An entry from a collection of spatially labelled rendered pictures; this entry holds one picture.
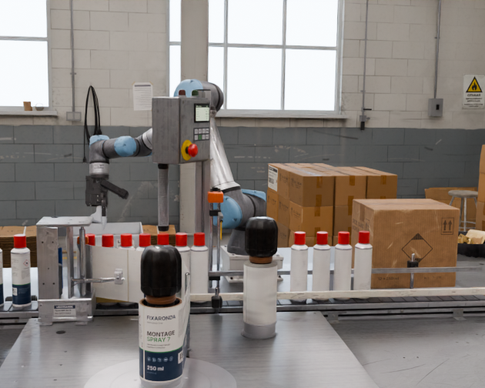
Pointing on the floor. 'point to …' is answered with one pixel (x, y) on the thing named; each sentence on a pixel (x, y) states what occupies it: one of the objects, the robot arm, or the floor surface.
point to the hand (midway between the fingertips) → (105, 226)
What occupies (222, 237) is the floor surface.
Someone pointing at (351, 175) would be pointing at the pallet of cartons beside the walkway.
